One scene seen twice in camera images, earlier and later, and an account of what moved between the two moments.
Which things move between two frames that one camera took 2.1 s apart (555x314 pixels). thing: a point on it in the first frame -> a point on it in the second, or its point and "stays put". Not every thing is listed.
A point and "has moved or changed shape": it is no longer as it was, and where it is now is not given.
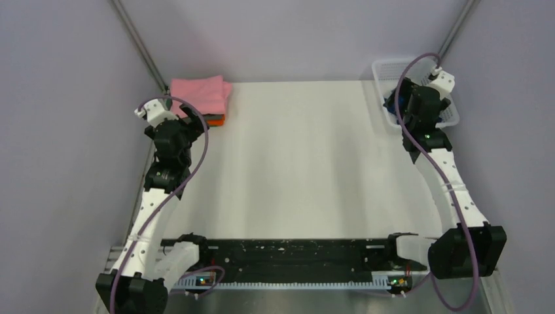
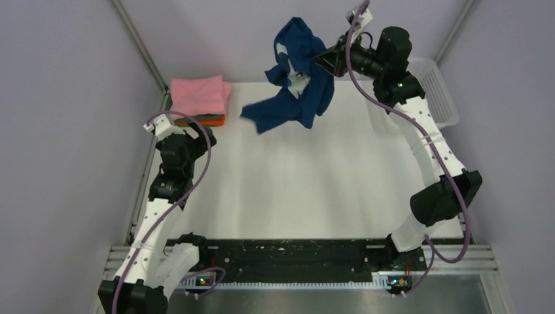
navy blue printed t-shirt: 391,105 has moved or changed shape
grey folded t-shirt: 213,116 stays put
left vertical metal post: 124,17 stays put
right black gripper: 406,90 -> 354,46
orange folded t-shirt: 216,122 stays put
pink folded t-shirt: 207,95 stays put
